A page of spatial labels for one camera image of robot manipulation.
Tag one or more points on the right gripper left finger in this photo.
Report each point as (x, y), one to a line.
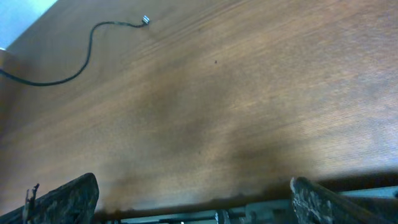
(73, 202)

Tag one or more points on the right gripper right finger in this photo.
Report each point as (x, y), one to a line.
(313, 203)

